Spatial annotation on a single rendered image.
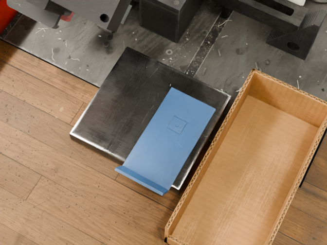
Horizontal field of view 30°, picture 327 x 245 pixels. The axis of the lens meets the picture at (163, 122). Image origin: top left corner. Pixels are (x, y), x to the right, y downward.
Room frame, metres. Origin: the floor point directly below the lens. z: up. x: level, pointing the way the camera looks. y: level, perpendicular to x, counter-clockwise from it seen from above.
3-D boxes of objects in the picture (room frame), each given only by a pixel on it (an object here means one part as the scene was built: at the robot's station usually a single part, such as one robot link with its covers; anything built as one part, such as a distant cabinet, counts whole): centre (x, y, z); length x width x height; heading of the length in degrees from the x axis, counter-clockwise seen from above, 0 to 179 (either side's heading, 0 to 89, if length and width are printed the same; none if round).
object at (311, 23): (0.50, -0.18, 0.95); 0.06 x 0.03 x 0.09; 64
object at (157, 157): (0.33, -0.01, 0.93); 0.15 x 0.07 x 0.03; 153
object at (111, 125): (0.37, 0.02, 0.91); 0.17 x 0.16 x 0.02; 64
